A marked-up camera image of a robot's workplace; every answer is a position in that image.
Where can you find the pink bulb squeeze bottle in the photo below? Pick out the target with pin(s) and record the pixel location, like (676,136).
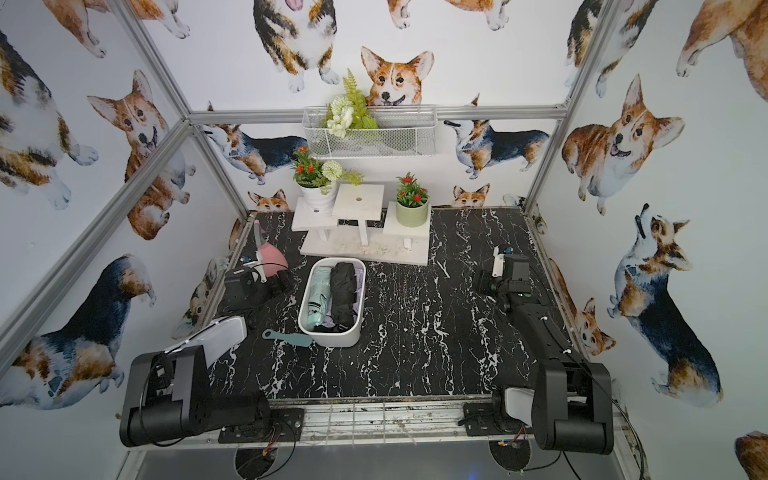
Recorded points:
(270,261)

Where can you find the teal plastic scraper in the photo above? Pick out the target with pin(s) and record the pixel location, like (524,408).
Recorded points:
(294,339)

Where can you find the white marble display stand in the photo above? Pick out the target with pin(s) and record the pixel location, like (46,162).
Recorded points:
(363,225)

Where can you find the green fern white flowers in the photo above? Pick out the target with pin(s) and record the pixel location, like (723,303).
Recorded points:
(349,111)

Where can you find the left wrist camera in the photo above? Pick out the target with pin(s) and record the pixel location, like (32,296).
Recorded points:
(255,262)

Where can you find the purple umbrella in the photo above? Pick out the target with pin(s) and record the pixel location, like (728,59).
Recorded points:
(359,278)

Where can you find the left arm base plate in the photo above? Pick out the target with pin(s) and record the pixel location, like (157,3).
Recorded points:
(282,425)

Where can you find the green pot red flowers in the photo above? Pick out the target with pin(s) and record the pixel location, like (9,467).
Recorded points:
(411,202)

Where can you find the white wire wall basket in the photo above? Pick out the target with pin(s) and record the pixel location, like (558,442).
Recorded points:
(408,131)

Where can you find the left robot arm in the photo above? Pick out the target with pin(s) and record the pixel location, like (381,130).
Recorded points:
(169,397)

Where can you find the black umbrella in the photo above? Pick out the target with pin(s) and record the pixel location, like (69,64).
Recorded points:
(343,286)

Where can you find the white plastic storage box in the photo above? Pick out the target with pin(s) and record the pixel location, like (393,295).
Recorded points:
(323,335)

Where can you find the white pot red flowers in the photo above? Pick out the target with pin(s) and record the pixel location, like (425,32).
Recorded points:
(319,179)

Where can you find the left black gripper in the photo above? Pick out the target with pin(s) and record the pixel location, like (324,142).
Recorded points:
(264,286)

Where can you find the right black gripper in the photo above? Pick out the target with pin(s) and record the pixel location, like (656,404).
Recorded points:
(483,282)

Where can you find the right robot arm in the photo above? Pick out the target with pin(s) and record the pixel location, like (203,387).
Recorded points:
(570,406)

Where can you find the mint green umbrella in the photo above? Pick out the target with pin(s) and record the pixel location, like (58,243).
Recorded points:
(319,297)

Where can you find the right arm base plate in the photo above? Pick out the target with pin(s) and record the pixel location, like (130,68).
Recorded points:
(519,417)

